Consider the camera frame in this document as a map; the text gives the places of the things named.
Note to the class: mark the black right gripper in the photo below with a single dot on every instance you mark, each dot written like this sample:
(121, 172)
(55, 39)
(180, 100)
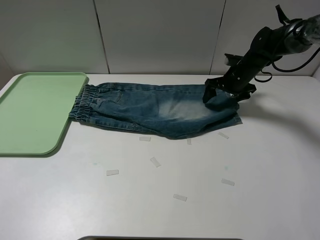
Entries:
(237, 78)

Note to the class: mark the children's blue denim shorts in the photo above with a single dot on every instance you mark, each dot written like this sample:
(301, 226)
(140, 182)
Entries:
(171, 111)

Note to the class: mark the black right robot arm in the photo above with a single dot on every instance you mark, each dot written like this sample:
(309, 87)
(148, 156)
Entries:
(268, 46)

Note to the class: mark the light green plastic tray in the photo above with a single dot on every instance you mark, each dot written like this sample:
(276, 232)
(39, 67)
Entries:
(34, 111)

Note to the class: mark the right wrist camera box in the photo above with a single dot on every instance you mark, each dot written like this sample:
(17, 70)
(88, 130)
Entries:
(231, 59)

